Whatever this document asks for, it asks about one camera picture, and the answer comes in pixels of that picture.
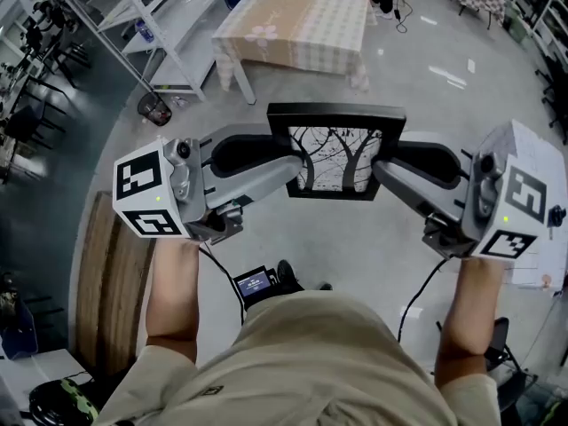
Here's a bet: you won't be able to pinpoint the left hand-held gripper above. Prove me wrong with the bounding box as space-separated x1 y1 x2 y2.
112 123 308 246

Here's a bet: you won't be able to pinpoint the blue storage box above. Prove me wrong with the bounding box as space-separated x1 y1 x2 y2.
0 298 40 361

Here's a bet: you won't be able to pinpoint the person's beige shirt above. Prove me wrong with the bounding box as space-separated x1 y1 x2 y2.
91 288 503 426

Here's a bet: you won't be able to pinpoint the white metal shelf rack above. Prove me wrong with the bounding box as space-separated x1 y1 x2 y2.
46 0 225 103

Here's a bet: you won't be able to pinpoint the person's right forearm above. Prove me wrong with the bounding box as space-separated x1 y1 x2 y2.
433 255 506 391

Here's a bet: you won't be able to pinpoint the person's left forearm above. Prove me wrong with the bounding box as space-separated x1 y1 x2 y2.
145 237 201 364

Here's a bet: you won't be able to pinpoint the table with beige checked cloth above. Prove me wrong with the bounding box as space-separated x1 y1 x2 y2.
210 0 372 105

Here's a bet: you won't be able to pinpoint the black stool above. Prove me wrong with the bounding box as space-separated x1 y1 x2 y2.
436 316 539 413

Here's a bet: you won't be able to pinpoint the black device with screen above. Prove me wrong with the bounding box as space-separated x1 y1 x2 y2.
232 265 280 312

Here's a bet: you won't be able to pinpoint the green camouflage black bag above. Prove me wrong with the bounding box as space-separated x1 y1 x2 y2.
28 376 99 426

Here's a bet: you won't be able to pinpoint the black office chair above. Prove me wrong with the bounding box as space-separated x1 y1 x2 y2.
533 54 568 146

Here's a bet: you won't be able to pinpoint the wooden boards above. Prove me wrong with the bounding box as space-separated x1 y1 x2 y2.
74 190 157 377

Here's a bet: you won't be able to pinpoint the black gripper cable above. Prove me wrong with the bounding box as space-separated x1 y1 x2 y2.
396 256 450 344
198 243 248 324

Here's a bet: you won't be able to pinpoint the blue water bottle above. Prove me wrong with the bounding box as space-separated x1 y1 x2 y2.
134 19 155 43

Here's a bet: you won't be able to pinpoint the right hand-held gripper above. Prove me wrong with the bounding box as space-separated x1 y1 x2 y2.
371 119 567 262

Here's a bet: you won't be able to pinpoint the black mesh wastebasket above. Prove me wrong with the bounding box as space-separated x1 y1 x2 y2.
137 91 174 128

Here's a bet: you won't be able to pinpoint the person's black shoe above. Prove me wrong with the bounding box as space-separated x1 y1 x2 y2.
276 259 306 296

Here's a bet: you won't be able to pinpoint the white wall shelf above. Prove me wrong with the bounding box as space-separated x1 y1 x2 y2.
504 0 568 67

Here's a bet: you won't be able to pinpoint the black floor cable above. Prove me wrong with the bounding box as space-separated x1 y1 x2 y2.
391 8 410 34

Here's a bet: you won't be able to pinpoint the black picture frame tree print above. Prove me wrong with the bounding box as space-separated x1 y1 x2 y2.
265 101 407 201

